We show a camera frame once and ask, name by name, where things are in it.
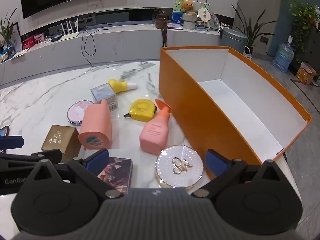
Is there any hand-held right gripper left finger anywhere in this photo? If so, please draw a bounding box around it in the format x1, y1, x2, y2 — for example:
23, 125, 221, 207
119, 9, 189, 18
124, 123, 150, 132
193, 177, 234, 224
25, 149, 124, 199

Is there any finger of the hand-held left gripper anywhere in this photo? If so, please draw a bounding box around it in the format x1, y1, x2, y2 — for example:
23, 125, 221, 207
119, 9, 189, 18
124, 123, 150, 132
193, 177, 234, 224
0, 149, 62, 173
0, 135, 25, 152

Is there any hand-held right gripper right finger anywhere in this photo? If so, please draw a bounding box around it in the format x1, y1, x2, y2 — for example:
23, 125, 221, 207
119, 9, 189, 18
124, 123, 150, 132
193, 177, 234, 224
191, 149, 288, 198

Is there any dark floral palette box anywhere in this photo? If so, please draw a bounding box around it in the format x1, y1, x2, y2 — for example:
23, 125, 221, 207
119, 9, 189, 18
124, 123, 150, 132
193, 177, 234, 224
96, 156, 133, 194

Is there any round white gold compact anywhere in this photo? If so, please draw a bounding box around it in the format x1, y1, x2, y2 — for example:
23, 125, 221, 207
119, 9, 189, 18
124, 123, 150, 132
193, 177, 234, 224
155, 145, 205, 189

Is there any tall pink eared container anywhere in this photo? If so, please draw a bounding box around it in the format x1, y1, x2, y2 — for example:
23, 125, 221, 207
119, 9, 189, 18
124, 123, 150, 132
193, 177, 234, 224
78, 99, 112, 150

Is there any gold cardboard box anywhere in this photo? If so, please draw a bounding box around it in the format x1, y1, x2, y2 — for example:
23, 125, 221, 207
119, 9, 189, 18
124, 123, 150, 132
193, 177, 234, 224
41, 125, 82, 164

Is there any round pink floral mirror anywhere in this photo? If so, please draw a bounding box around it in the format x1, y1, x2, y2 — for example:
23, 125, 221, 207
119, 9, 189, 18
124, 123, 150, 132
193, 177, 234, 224
67, 100, 95, 125

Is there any pink spray bottle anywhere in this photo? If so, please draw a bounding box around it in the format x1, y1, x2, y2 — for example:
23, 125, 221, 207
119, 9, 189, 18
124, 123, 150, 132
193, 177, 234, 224
139, 99, 172, 155

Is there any clear plastic cube box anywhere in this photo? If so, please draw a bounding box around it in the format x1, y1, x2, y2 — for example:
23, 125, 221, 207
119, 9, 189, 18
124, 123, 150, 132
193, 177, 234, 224
90, 82, 118, 111

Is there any yellow tape measure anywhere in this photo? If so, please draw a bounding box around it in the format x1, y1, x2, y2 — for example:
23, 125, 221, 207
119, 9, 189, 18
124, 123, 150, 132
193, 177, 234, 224
124, 99, 157, 122

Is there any yellow bottle with white cap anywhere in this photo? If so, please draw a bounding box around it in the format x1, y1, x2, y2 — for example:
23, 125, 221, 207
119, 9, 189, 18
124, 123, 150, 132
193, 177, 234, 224
108, 79, 138, 94

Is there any orange cardboard box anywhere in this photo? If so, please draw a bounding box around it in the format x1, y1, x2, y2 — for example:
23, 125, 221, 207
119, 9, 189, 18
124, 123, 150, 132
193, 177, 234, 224
159, 46, 312, 180

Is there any open notebook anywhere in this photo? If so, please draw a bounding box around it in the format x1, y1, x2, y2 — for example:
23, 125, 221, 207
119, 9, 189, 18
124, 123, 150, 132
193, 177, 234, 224
10, 48, 30, 61

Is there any red gift box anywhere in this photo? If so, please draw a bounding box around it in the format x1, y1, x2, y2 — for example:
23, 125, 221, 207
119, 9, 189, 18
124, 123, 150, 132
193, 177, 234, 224
22, 36, 34, 50

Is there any framed picture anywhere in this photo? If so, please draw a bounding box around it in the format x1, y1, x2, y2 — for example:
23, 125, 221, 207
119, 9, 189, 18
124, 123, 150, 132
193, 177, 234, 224
10, 22, 23, 52

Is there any potted orchid plant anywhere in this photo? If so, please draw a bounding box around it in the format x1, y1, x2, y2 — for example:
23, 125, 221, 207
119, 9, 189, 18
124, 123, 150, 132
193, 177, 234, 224
0, 7, 19, 57

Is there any white marble television console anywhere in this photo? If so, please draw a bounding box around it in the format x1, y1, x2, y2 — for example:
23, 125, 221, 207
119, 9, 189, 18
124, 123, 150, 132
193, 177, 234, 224
0, 5, 224, 87

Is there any grey trash can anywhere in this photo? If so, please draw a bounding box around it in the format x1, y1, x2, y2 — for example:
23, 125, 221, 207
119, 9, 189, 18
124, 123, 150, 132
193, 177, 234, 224
219, 28, 248, 53

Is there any white router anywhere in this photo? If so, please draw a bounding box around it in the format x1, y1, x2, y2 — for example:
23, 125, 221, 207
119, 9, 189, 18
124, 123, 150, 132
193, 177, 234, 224
60, 19, 87, 40

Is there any blue water jug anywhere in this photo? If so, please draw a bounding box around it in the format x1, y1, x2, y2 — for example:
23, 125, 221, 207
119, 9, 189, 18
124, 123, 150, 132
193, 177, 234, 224
272, 35, 294, 73

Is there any orange printed carton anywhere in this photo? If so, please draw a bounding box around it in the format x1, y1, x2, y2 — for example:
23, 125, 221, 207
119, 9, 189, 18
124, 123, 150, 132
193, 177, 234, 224
296, 62, 318, 85

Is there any long-leaf potted plant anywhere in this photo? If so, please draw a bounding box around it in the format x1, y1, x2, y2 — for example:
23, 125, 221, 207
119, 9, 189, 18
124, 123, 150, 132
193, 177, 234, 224
231, 4, 275, 53

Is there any round painted fan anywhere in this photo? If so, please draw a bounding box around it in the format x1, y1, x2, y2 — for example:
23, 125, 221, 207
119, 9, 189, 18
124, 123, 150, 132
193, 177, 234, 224
210, 14, 221, 29

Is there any white paddle fan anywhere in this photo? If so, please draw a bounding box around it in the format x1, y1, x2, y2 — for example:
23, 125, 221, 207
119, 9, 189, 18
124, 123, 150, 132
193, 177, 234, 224
198, 7, 211, 27

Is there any blue tissue box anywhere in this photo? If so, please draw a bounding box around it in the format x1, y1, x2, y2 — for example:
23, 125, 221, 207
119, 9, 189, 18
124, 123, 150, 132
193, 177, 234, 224
172, 12, 184, 26

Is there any brown leather bag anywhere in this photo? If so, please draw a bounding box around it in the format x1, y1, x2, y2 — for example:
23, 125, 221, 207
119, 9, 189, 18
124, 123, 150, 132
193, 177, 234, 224
154, 8, 168, 48

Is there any dark cabinet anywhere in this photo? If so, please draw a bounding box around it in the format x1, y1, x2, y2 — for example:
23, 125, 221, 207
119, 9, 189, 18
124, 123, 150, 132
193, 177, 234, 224
299, 25, 320, 80

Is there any teddy bear in basket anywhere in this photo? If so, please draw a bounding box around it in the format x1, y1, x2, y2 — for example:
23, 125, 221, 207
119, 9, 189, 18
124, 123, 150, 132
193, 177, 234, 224
173, 0, 210, 20

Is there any brown teddy bear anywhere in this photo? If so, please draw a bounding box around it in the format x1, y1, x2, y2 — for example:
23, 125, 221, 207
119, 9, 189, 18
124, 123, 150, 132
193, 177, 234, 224
180, 1, 198, 15

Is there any trailing green plant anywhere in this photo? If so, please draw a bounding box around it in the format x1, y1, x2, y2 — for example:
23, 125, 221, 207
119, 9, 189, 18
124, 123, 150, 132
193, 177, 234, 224
287, 1, 320, 63

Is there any black cable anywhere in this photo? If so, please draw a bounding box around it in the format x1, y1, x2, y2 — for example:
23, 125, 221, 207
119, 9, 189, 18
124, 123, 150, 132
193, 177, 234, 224
81, 26, 109, 67

